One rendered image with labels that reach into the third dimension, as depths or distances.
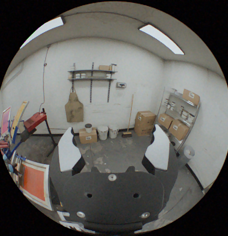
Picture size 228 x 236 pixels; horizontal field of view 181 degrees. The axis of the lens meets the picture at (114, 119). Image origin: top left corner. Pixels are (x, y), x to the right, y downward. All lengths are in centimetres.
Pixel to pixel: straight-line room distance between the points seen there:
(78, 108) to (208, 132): 365
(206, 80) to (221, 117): 104
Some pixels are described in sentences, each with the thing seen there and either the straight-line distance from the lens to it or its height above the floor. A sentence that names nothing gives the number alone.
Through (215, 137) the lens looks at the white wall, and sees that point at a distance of 264.
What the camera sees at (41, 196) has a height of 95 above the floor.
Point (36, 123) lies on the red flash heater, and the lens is 175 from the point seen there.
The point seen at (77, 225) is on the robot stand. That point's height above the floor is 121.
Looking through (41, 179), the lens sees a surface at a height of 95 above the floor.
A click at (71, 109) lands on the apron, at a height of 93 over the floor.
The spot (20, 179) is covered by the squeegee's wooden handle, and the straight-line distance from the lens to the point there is 126.
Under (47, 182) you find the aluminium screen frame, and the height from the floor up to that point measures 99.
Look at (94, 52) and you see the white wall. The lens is 224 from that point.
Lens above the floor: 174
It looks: 28 degrees down
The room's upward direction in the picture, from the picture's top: 7 degrees clockwise
